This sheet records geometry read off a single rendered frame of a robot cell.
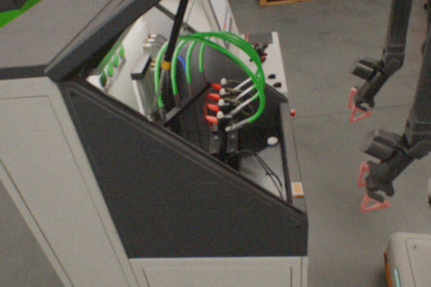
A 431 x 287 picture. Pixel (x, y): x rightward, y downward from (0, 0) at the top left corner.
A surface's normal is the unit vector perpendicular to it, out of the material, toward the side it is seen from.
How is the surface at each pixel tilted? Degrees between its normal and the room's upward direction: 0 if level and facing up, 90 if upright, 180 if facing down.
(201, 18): 90
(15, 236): 0
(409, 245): 0
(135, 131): 90
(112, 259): 90
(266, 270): 90
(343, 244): 0
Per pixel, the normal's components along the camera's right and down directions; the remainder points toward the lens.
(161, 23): -0.07, 0.58
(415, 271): -0.11, -0.82
